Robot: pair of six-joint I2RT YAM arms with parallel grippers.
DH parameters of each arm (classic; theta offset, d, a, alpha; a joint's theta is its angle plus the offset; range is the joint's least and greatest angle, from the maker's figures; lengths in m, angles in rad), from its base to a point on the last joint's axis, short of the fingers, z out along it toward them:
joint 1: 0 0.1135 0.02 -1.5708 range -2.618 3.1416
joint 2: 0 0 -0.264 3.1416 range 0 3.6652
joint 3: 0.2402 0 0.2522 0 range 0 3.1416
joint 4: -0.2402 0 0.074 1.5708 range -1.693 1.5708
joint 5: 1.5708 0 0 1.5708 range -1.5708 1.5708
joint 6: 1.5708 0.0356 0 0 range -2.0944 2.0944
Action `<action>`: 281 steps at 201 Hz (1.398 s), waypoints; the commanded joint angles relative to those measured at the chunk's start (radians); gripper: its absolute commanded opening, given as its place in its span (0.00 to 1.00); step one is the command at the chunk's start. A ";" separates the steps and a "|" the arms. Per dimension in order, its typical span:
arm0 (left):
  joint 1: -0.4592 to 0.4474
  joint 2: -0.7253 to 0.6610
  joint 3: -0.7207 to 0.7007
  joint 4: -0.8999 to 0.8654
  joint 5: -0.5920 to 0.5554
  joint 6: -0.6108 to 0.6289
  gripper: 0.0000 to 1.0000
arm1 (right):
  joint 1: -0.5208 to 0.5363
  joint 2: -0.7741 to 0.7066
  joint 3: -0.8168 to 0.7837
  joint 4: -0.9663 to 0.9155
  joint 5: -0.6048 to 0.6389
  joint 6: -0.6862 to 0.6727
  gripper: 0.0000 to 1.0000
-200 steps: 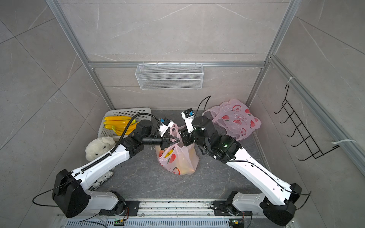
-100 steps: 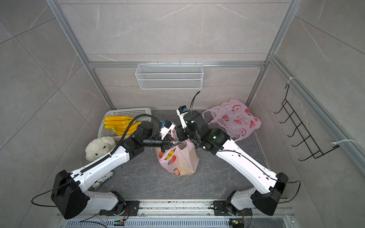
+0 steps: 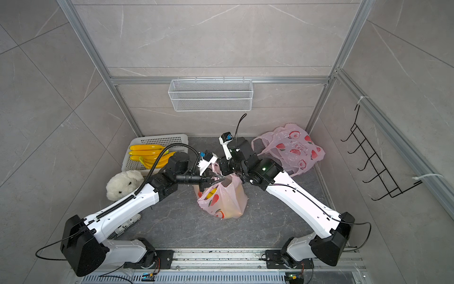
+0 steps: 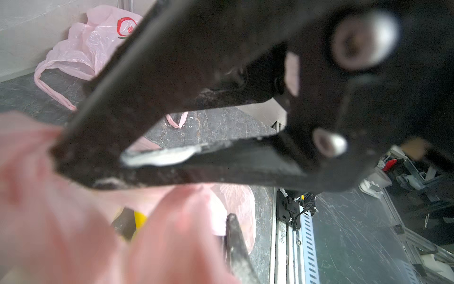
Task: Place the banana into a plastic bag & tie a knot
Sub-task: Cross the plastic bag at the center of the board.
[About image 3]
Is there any pink plastic bag front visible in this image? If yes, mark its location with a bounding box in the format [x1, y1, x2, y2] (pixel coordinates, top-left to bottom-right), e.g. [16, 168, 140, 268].
[193, 173, 248, 219]

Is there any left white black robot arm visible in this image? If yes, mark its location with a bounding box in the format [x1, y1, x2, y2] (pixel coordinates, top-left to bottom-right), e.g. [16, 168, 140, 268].
[58, 151, 218, 277]

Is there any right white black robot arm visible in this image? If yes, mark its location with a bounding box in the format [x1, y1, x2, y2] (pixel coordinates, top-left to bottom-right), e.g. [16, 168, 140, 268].
[219, 123, 358, 268]

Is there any orange yellow banana bunch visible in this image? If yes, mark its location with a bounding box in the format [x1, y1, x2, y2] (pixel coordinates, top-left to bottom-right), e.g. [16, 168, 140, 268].
[128, 144, 175, 169]

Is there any pink strawberry plastic bag rear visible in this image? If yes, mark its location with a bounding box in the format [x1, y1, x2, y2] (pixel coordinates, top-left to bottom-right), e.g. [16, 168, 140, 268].
[251, 123, 325, 177]

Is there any white plastic basket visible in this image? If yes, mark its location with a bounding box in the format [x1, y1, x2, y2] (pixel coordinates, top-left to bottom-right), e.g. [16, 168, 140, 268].
[121, 134, 188, 176]

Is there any white plush toy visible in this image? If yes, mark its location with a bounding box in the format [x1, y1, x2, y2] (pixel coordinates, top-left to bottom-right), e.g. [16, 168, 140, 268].
[106, 170, 144, 201]

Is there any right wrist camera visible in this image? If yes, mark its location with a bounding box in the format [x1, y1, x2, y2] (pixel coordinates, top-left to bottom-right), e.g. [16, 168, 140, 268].
[219, 132, 233, 160]

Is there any white wire mesh shelf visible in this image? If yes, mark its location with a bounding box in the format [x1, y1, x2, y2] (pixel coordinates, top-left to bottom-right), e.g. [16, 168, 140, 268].
[168, 79, 254, 112]

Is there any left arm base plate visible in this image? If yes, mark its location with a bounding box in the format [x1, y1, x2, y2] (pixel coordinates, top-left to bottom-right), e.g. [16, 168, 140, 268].
[123, 250, 174, 270]

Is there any aluminium mounting rail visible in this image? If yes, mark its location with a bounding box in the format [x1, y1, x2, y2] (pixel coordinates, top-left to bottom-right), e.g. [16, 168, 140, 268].
[77, 248, 372, 284]

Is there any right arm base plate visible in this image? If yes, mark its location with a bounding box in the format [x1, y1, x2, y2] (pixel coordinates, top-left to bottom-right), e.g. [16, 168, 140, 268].
[260, 250, 314, 269]

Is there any black wire hook rack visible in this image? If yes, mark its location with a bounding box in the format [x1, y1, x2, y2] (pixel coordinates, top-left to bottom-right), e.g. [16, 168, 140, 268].
[340, 105, 423, 201]

